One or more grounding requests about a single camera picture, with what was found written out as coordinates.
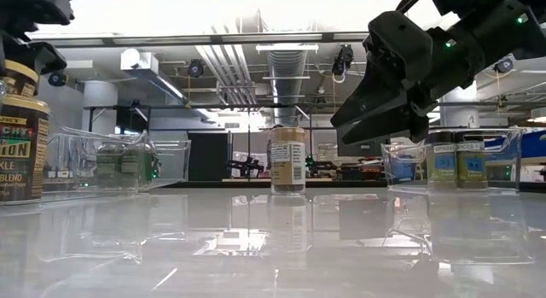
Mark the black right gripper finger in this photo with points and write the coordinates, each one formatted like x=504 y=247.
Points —
x=396 y=123
x=367 y=101

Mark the green-lid spice jar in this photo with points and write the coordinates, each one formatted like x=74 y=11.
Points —
x=137 y=165
x=108 y=165

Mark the white ceiling unit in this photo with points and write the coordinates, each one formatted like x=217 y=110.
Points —
x=138 y=61

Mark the grey horizontal beam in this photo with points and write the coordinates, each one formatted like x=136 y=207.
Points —
x=213 y=39

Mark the blue storage bin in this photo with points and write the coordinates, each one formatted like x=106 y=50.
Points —
x=533 y=144

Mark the black hanging camera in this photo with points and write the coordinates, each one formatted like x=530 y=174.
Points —
x=343 y=59

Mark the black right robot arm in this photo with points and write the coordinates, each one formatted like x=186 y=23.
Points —
x=503 y=20

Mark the tan-lid spice jar white label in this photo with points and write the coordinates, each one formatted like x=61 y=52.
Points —
x=288 y=161

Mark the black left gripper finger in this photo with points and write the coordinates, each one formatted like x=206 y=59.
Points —
x=34 y=54

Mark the black background robot arm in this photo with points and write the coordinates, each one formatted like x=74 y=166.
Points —
x=247 y=165

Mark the black cabinet panel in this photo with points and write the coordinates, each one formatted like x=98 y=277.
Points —
x=209 y=157

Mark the black-lid spice jar green label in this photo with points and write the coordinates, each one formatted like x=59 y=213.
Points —
x=471 y=165
x=441 y=165

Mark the long ceiling light fixture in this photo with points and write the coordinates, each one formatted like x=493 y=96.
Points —
x=286 y=47

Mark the silver ventilation duct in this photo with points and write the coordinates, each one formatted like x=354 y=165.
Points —
x=286 y=84

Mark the round black ceiling camera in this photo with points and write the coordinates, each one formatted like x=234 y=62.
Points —
x=56 y=78
x=503 y=66
x=195 y=68

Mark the black computer monitor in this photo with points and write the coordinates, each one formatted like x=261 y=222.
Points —
x=362 y=150

